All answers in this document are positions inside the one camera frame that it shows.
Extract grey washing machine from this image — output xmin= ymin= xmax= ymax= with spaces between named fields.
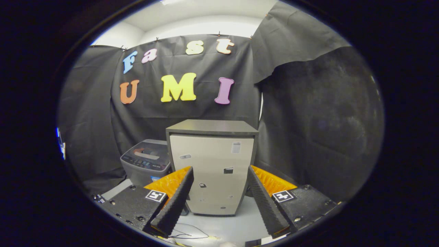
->
xmin=120 ymin=139 xmax=172 ymax=188

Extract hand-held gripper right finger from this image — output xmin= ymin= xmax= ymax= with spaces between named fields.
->
xmin=247 ymin=165 xmax=341 ymax=239

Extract beige cabinet with dark top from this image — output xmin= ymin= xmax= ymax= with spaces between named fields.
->
xmin=166 ymin=119 xmax=259 ymax=216

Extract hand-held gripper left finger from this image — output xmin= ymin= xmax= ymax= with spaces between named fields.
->
xmin=99 ymin=166 xmax=194 ymax=238

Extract thin black floor cables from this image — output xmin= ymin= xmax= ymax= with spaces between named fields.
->
xmin=168 ymin=223 xmax=220 ymax=246

